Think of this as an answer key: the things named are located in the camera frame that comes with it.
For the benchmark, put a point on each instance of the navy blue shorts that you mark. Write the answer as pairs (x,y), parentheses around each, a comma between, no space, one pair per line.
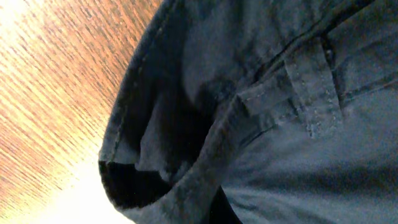
(281,111)

